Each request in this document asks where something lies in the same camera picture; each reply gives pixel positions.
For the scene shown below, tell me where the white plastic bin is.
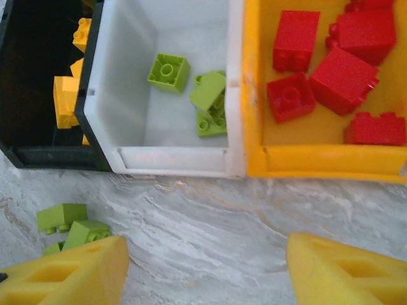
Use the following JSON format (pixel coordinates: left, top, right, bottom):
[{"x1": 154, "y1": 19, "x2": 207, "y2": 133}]
[{"x1": 76, "y1": 0, "x2": 247, "y2": 179}]

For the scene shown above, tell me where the black plastic bin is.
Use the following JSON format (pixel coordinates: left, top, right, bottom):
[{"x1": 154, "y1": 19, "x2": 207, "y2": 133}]
[{"x1": 0, "y1": 0, "x2": 112, "y2": 172}]

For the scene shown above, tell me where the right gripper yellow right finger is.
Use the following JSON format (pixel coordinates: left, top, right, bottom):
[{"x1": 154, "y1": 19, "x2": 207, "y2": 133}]
[{"x1": 285, "y1": 232, "x2": 407, "y2": 305}]

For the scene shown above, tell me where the yellow plastic bin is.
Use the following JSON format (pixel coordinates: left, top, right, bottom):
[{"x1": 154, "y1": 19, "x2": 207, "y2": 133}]
[{"x1": 241, "y1": 0, "x2": 407, "y2": 184}]

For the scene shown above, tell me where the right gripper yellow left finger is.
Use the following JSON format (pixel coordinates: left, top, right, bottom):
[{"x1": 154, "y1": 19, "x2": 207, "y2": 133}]
[{"x1": 0, "y1": 235, "x2": 130, "y2": 305}]

